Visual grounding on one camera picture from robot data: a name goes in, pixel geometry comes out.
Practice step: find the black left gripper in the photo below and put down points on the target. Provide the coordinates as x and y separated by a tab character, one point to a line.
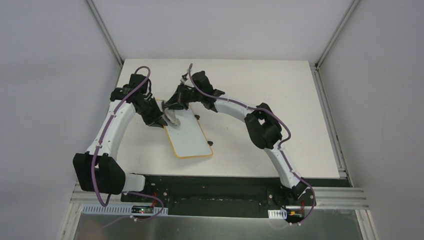
151	116

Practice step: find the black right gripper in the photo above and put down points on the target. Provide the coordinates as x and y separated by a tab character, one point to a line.
178	100

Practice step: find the silver mesh eraser sponge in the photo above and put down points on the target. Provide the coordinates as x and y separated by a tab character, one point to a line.
169	115

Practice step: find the yellow framed small whiteboard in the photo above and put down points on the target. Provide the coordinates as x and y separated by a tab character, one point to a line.
187	139

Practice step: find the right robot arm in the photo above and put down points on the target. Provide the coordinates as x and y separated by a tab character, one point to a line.
263	126

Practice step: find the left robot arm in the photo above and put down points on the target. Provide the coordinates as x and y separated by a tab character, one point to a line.
97	168

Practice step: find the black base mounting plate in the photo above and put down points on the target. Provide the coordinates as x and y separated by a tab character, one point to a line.
218	196

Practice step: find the left white slotted cable duct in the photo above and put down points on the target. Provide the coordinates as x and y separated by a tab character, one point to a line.
124	210

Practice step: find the white slotted cable duct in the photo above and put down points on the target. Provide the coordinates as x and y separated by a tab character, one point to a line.
277	214
124	210

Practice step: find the left aluminium frame post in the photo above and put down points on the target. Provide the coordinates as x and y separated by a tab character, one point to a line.
107	37

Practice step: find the aluminium frame post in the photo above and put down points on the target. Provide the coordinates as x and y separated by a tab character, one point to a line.
107	37
316	67

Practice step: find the right aluminium frame post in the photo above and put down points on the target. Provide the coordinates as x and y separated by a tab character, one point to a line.
316	67

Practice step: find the right white slotted cable duct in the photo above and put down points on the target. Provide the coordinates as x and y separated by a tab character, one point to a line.
277	214

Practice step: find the aluminium front frame rail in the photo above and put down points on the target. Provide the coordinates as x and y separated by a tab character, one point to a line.
326	198

